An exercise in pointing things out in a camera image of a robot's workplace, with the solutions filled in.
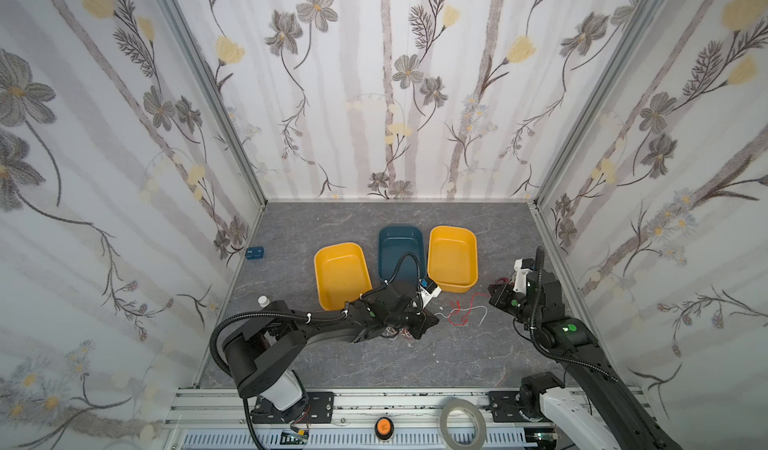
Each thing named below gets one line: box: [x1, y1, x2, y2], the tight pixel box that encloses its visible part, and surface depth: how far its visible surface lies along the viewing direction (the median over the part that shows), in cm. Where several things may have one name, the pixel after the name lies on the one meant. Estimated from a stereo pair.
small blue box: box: [246, 246, 265, 260], surface depth 106 cm
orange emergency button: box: [374, 416, 395, 441], surface depth 65 cm
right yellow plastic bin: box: [427, 226, 479, 294], surface depth 106 cm
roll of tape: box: [440, 398, 487, 450], surface depth 69 cm
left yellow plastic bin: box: [314, 242, 373, 311], surface depth 100 cm
